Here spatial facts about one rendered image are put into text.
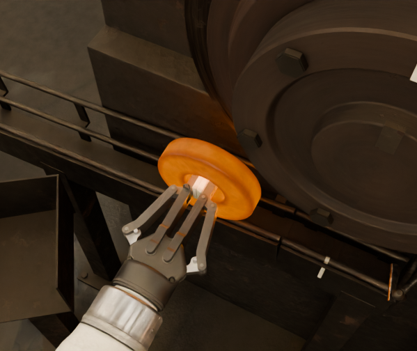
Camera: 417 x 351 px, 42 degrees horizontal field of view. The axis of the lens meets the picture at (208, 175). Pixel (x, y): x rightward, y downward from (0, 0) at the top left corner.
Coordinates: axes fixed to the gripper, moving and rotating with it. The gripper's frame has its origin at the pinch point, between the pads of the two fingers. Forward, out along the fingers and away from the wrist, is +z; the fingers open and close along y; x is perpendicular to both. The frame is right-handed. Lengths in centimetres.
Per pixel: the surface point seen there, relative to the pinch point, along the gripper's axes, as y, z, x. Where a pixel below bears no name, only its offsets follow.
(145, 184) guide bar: -13.1, 1.0, -15.2
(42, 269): -23.8, -18.6, -22.9
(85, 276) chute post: -39, -5, -82
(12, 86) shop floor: -104, 44, -86
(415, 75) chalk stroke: 19.8, -5.6, 38.5
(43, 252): -25.5, -15.9, -23.0
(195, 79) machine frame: -8.7, 13.0, 2.5
